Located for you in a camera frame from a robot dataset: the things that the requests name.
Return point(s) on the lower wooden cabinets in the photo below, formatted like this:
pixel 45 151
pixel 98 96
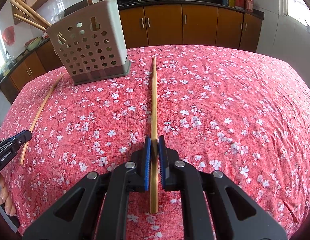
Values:
pixel 153 25

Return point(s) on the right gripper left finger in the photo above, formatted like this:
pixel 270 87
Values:
pixel 96 207

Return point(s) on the red floral tablecloth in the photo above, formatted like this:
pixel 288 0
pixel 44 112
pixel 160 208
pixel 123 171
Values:
pixel 245 114

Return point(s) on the red plastic bag on wall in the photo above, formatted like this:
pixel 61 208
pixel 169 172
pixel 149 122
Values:
pixel 8 36

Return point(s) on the green bowl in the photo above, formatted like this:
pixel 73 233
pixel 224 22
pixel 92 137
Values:
pixel 31 44

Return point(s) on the beige perforated utensil holder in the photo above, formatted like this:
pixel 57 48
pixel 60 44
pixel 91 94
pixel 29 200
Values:
pixel 90 43

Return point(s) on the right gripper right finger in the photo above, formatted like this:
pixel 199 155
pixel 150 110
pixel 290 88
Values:
pixel 213 206

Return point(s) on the person's left hand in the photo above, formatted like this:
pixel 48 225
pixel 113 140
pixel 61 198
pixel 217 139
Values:
pixel 6 199

